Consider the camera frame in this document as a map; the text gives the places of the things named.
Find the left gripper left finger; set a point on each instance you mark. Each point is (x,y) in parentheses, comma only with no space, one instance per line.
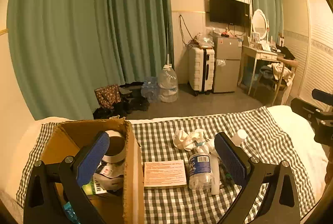
(42,201)

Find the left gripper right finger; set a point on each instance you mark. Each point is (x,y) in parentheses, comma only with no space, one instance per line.
(280,203)

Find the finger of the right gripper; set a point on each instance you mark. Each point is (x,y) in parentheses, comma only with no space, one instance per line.
(322,96)
(304,109)

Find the teal blister pill pack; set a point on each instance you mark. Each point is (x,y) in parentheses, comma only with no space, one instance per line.
(70,213)

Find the small white cap bottle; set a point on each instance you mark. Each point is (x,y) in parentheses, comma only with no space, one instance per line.
(239,137)

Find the clear plastic water bottle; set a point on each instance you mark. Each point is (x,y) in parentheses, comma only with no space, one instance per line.
(199,172)

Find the green printed box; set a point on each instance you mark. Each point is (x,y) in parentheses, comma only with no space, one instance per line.
(93,187)

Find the white cloth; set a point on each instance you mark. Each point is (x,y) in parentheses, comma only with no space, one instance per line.
(188,142)

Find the orange printed booklet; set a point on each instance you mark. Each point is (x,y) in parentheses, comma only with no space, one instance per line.
(164,174)

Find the white tape roll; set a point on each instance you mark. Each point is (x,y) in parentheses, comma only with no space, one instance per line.
(116,151)

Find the wooden chair with clothes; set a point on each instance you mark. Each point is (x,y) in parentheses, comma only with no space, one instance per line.
(278,76)

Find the green checkered cloth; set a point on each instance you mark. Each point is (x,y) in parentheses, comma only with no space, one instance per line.
(265,140)

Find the brown cardboard box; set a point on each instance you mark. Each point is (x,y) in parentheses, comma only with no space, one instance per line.
(70,136)

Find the oval white vanity mirror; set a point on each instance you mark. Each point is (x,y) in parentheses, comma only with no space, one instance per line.
(259,25)

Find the silver mini fridge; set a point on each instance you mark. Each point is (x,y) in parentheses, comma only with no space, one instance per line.
(228,53)

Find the white hard suitcase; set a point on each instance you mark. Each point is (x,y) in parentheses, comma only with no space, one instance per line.
(201,70)

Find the large clear water jug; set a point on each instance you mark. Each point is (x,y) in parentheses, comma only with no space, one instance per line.
(168,84)

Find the brown patterned bag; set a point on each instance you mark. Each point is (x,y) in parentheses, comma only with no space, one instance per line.
(108,96)

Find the crushed blue water jug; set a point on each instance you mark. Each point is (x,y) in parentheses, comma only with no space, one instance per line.
(150,89)

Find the black clothes pile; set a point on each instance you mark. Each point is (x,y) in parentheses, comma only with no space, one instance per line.
(131,100)

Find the large green curtain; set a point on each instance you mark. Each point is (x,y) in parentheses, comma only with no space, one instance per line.
(63,50)

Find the black wall television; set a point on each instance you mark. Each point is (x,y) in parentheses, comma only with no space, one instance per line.
(232,12)

